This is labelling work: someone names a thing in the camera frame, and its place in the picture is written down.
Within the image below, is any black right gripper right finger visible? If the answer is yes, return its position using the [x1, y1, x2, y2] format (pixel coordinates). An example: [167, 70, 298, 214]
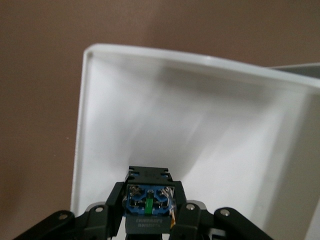
[171, 181, 271, 240]

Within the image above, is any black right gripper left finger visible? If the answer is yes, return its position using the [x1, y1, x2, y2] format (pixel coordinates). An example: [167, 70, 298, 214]
[14, 181, 129, 240]

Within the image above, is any black blue push button switch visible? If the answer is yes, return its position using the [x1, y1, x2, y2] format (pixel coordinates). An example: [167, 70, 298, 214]
[123, 165, 181, 236]

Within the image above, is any white plastic drawer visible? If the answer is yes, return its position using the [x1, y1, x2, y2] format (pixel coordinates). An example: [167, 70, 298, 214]
[70, 43, 320, 240]

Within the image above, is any white drawer cabinet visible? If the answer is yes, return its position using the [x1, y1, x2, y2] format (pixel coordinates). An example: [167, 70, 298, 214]
[271, 62, 320, 82]

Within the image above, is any brown table cover sheet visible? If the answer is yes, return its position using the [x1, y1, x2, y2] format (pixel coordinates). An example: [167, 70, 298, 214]
[0, 0, 320, 216]

